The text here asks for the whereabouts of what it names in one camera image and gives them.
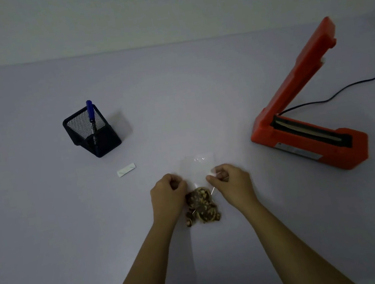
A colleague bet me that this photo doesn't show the small white label sticker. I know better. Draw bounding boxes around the small white label sticker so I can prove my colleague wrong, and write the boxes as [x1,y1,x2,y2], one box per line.
[116,162,138,178]

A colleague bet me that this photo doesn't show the person's left hand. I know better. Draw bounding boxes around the person's left hand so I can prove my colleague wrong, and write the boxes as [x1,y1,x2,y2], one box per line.
[147,171,194,226]

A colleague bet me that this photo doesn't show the person's right forearm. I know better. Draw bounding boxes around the person's right forearm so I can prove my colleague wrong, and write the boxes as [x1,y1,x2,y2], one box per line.
[239,184,359,284]

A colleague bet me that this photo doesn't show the black mesh pen holder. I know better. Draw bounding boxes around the black mesh pen holder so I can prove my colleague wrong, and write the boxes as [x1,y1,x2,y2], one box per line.
[60,101,124,163]

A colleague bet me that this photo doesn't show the brown dried snack pieces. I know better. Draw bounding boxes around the brown dried snack pieces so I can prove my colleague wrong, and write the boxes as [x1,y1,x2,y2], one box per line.
[181,185,222,228]

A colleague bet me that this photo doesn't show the clear plastic bag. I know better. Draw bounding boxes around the clear plastic bag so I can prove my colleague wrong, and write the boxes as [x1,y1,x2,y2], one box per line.
[176,150,226,227]

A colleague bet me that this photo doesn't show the person's left forearm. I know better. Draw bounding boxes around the person's left forearm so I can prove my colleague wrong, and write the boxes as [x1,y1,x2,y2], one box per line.
[82,215,193,284]

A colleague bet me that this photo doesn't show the black power cable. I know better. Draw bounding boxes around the black power cable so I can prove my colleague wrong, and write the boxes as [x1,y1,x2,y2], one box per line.
[274,65,375,116]

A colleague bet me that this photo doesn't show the blue pen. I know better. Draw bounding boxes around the blue pen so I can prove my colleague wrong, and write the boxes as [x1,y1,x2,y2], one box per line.
[85,99,101,156]

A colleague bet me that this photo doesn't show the orange heat sealer machine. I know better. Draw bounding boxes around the orange heat sealer machine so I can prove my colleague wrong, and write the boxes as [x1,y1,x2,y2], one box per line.
[234,13,373,185]

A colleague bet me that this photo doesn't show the person's right hand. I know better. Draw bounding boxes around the person's right hand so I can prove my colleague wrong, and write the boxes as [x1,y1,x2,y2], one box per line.
[204,159,260,217]

